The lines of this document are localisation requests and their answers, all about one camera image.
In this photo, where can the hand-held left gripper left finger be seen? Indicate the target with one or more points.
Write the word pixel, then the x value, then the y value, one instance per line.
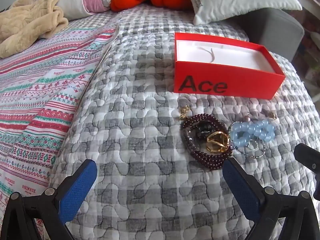
pixel 77 190

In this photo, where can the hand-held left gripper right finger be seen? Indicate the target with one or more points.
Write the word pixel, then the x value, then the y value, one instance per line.
pixel 240 190

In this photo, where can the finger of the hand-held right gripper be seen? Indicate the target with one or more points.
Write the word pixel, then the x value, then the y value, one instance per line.
pixel 308 158

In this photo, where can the gold flower brooch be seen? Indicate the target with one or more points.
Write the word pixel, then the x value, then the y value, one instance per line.
pixel 217 142

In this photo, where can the dark crystal hair clip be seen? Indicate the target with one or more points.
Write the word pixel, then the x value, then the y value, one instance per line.
pixel 202 130

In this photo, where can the small gold clasp charm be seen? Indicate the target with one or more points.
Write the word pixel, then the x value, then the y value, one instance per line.
pixel 185 112

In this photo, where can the red cardboard box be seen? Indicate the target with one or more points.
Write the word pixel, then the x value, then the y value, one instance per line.
pixel 240 80

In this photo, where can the grey checked quilt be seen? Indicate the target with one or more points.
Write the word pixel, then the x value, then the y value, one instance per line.
pixel 140 130

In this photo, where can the striped patterned bed sheet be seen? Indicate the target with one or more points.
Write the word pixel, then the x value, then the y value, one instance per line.
pixel 40 92

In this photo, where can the cluttered white shelf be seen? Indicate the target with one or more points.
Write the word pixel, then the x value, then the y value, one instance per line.
pixel 311 30

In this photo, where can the grey sofa armrest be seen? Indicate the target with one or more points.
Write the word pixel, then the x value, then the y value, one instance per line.
pixel 277 32

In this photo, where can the beige fleece blanket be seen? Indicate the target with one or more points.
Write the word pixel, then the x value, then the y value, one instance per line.
pixel 27 22

